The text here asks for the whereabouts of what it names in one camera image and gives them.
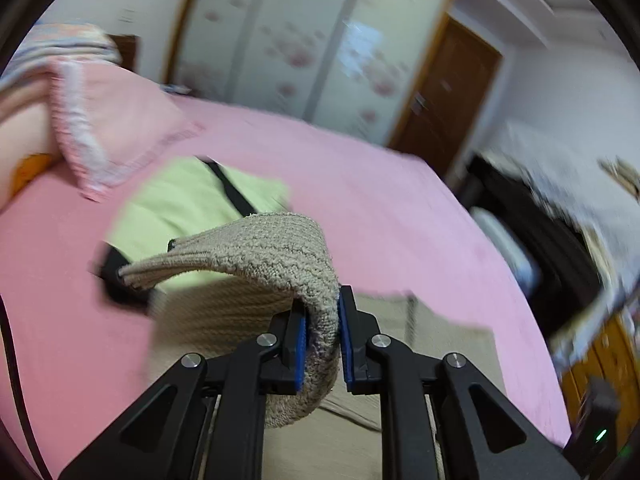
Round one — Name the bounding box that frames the beige knitted cardigan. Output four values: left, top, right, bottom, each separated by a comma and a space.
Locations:
117, 212, 507, 480

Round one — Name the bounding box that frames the pink bed sheet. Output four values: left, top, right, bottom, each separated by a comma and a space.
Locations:
1, 98, 570, 474

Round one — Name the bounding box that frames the wooden cabinet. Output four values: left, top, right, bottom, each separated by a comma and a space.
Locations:
560, 312, 639, 451

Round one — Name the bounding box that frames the light green black garment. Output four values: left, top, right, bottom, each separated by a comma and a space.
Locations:
96, 157, 290, 312

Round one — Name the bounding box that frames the black piano with lace cover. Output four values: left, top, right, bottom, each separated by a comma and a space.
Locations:
458, 119, 639, 370

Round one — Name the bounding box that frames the pink ruffled pillow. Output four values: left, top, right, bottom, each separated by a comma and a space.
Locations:
49, 58, 204, 202

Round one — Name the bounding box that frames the brown wooden door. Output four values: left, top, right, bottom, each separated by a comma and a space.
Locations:
390, 18, 502, 178

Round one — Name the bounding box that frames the cream cartoon pillow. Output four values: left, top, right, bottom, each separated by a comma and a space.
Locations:
0, 75, 62, 209

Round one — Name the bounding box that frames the dark wooden headboard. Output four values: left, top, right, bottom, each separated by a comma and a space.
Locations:
110, 35, 139, 73

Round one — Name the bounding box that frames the striped folded blanket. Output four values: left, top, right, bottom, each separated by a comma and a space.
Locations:
1, 23, 122, 89

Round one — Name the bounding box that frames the floral sliding wardrobe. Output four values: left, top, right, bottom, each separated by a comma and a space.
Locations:
165, 0, 452, 145

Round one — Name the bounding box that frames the black camera cable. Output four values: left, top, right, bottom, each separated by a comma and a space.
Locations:
0, 294, 53, 480

